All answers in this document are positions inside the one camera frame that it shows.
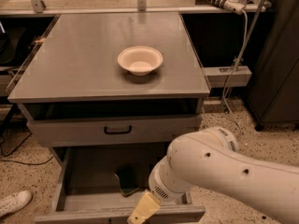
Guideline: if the white power cable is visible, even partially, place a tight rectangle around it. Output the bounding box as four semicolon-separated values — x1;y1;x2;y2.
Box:
202;9;249;135

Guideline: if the grey metal bracket box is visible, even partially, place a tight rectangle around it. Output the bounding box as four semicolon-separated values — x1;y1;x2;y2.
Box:
204;66;251;88

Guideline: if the black floor cable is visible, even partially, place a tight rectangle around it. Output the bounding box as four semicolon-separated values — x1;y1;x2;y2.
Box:
0;132;54;166

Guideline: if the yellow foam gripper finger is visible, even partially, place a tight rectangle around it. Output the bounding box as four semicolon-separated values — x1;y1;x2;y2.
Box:
127;190;162;224

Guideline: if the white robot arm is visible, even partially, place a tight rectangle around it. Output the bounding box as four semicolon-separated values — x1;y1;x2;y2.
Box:
127;127;299;224

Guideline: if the white sneaker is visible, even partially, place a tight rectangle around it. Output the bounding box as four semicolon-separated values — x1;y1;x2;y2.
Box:
0;190;32;217

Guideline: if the black drawer handle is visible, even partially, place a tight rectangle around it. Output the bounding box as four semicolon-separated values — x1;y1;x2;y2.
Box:
104;125;132;135

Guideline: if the white power strip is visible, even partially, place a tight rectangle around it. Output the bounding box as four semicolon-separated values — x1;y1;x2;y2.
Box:
204;0;245;15

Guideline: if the dark side cabinet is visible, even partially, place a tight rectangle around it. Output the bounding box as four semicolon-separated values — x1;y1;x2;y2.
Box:
246;0;299;131

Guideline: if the grey drawer cabinet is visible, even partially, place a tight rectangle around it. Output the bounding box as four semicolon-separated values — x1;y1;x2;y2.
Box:
7;12;211;224

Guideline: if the grey upper drawer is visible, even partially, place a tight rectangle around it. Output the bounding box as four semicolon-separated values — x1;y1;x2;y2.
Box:
27;115;202;147

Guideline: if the white paper bowl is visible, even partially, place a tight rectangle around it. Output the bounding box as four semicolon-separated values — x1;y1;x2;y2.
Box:
118;46;164;76

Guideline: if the open grey middle drawer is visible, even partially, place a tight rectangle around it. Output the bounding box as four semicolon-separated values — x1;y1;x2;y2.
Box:
33;141;206;224

